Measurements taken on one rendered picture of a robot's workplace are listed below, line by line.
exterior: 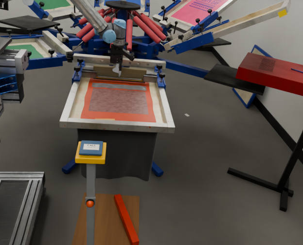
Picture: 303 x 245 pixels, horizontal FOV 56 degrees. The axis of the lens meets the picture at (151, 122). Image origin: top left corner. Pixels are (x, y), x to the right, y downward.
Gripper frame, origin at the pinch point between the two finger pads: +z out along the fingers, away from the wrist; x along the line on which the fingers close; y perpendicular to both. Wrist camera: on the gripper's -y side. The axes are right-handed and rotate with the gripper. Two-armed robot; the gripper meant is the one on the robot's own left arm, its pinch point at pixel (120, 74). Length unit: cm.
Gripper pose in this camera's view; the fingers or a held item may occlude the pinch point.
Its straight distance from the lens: 199.4
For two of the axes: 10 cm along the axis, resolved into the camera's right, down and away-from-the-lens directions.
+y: -9.9, -0.5, -1.3
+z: -1.1, 8.5, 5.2
